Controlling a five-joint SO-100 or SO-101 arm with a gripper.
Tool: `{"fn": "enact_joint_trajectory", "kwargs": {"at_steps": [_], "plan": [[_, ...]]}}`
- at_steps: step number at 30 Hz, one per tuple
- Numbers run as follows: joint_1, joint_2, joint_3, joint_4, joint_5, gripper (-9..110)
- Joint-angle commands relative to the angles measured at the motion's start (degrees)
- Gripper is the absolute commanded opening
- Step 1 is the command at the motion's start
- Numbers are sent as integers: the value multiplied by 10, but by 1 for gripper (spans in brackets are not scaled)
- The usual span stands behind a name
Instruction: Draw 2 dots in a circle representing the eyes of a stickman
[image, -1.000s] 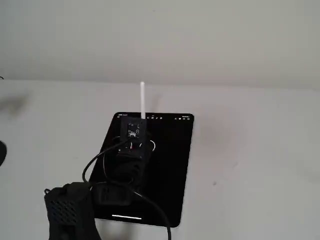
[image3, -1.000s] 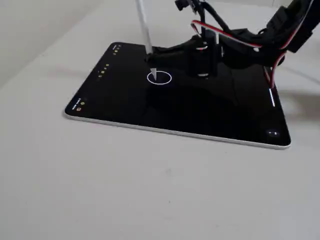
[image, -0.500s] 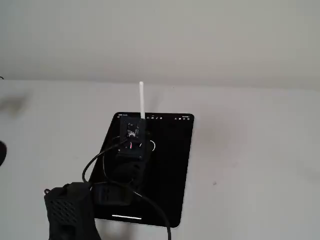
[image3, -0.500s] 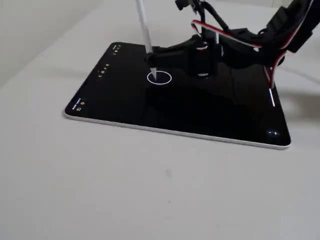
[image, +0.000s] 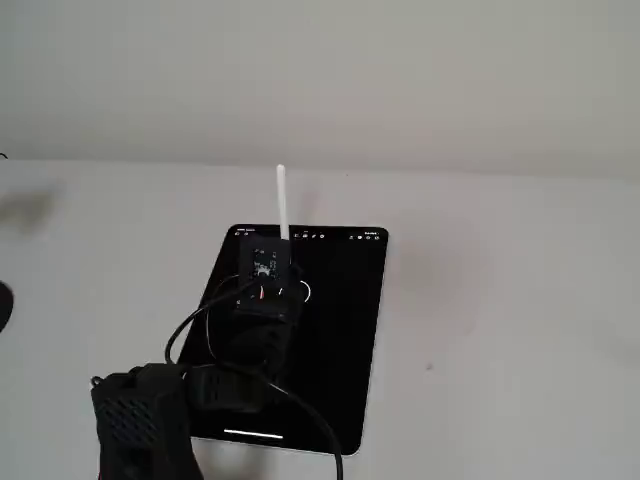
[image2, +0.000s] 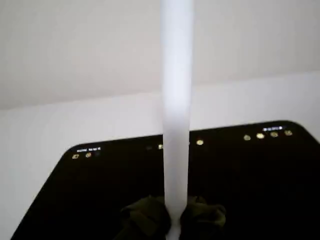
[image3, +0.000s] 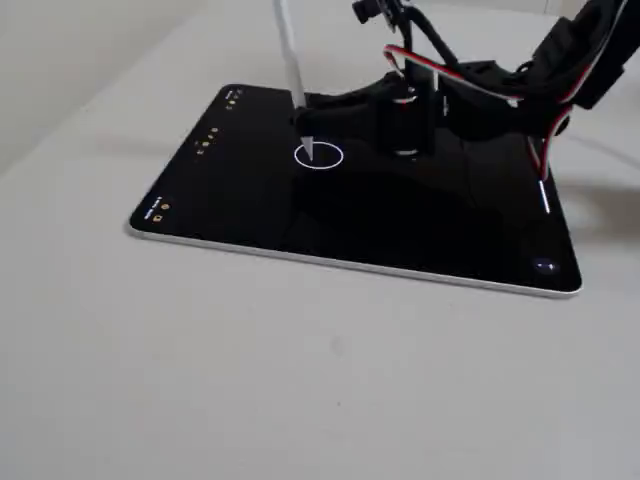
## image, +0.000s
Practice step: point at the black camera circuit board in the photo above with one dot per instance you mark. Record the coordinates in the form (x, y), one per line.
(264, 262)

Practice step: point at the white stylus pen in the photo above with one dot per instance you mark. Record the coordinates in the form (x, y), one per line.
(283, 205)

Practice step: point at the black round object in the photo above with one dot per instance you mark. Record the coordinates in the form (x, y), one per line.
(5, 307)

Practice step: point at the black screen tablet silver frame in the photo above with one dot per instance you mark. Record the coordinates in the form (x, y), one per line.
(345, 340)

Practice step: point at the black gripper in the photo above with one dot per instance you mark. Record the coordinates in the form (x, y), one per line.
(289, 281)

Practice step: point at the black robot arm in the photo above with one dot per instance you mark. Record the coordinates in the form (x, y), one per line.
(140, 425)

